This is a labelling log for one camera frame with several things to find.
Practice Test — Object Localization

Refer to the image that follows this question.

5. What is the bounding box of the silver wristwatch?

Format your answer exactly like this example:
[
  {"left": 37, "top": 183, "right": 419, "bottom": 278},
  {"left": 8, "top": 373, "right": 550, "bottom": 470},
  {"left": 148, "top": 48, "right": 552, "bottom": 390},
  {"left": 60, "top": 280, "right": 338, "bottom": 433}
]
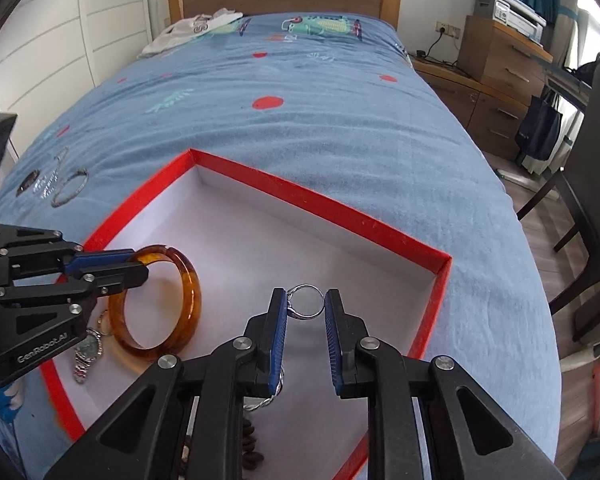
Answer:
[{"left": 72, "top": 327, "right": 104, "bottom": 385}]

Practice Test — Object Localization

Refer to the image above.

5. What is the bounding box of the white wardrobe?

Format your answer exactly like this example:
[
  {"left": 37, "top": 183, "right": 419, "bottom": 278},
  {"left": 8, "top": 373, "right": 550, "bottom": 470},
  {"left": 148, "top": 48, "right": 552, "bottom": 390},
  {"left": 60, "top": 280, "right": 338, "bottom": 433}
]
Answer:
[{"left": 0, "top": 0, "right": 153, "bottom": 161}]

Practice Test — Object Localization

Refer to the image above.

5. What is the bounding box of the dark brown bangle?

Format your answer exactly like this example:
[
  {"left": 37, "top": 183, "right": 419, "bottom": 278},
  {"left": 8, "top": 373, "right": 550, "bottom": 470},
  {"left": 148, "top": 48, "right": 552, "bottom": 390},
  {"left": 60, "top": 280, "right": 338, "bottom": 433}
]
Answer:
[{"left": 16, "top": 170, "right": 43, "bottom": 197}]

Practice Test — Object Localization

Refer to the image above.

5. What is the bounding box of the black cable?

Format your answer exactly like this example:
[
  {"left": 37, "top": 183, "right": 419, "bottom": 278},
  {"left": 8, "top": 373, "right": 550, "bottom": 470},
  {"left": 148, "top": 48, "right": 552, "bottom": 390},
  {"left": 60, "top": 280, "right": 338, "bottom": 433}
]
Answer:
[{"left": 415, "top": 30, "right": 473, "bottom": 78}]

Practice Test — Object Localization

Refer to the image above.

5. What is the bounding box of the wooden drawer chest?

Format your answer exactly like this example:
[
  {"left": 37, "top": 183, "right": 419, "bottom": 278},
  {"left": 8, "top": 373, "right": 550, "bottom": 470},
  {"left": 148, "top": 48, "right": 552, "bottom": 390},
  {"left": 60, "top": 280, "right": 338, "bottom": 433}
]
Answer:
[{"left": 457, "top": 14, "right": 553, "bottom": 106}]

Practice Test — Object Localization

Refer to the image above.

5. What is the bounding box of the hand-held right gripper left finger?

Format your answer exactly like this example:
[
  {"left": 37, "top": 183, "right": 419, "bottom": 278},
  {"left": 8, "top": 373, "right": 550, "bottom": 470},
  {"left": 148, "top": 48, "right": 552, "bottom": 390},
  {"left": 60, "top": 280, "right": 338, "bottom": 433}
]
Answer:
[{"left": 45, "top": 287, "right": 287, "bottom": 480}]

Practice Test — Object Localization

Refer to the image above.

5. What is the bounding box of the amber bangle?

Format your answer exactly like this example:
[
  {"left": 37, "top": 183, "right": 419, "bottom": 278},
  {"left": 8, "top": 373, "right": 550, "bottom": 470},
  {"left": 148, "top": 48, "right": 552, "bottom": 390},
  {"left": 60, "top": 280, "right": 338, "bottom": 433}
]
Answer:
[{"left": 107, "top": 245, "right": 202, "bottom": 362}]

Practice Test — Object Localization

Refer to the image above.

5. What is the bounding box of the white printer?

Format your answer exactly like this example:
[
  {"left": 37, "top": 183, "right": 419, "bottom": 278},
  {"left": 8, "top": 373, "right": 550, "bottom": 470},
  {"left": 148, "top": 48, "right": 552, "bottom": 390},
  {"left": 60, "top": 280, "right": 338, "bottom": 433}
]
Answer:
[{"left": 474, "top": 0, "right": 547, "bottom": 41}]

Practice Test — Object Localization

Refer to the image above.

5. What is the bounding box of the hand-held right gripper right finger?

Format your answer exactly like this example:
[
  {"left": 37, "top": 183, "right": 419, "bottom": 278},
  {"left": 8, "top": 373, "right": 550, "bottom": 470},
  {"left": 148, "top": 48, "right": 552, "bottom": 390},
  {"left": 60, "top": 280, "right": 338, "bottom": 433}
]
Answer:
[{"left": 324, "top": 288, "right": 566, "bottom": 480}]

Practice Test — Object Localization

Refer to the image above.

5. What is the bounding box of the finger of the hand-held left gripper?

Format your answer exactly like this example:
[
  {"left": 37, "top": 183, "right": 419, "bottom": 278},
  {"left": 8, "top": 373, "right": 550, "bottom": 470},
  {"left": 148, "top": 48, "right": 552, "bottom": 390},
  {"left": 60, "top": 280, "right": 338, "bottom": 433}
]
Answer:
[
  {"left": 0, "top": 263, "right": 149, "bottom": 316},
  {"left": 0, "top": 225, "right": 136, "bottom": 277}
]

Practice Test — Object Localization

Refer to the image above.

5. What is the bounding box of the thin metal bangle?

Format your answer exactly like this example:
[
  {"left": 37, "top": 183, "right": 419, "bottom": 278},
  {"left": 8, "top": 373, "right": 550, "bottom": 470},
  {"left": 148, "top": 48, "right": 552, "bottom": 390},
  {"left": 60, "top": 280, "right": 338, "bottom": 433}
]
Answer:
[{"left": 51, "top": 169, "right": 89, "bottom": 208}]

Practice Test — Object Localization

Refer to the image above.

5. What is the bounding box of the wooden bead bracelet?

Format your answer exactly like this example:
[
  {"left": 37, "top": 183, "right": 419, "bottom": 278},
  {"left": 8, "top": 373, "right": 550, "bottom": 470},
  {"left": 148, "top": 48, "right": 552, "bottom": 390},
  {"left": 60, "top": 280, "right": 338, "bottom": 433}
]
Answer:
[{"left": 180, "top": 417, "right": 265, "bottom": 480}]

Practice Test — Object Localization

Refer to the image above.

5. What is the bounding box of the dark blue tote bag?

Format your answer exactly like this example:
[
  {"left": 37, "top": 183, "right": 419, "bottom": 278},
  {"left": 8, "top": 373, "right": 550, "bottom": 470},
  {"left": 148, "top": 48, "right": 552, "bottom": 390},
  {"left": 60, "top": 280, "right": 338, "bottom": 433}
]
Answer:
[{"left": 517, "top": 92, "right": 563, "bottom": 176}]

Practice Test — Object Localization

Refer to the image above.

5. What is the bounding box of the large twisted silver bracelet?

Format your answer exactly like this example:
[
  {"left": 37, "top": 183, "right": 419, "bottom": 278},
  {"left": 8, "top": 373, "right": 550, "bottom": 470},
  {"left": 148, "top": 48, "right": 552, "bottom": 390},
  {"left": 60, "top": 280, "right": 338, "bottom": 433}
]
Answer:
[{"left": 242, "top": 365, "right": 285, "bottom": 413}]

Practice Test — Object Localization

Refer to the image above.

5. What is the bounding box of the red box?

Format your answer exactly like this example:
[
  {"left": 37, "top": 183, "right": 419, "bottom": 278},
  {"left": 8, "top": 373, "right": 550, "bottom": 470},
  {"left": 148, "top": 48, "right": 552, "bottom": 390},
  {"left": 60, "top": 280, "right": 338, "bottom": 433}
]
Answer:
[{"left": 40, "top": 148, "right": 453, "bottom": 480}]

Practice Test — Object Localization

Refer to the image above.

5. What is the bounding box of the low wooden cabinet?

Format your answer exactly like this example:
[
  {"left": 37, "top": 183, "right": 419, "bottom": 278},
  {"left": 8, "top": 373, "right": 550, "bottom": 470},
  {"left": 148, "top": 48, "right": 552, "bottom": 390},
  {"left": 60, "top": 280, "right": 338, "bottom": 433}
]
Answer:
[{"left": 412, "top": 55, "right": 531, "bottom": 161}]

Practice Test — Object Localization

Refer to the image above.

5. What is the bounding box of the small silver ring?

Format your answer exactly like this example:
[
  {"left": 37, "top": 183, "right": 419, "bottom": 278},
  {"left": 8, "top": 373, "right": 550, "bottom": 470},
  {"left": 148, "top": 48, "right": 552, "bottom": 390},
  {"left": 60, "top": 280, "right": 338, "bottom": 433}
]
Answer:
[{"left": 286, "top": 284, "right": 327, "bottom": 320}]

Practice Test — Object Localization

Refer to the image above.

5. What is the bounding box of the beaded silver necklace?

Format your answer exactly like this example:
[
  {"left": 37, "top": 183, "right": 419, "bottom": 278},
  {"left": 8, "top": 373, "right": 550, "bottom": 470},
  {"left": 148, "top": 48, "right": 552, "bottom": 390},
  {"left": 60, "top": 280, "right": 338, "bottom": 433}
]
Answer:
[{"left": 39, "top": 146, "right": 70, "bottom": 196}]

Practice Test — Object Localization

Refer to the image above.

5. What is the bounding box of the white garment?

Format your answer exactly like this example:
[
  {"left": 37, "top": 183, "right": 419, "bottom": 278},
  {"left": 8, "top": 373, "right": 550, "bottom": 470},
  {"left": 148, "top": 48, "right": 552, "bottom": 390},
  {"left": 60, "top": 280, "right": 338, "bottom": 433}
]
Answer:
[{"left": 140, "top": 7, "right": 244, "bottom": 57}]

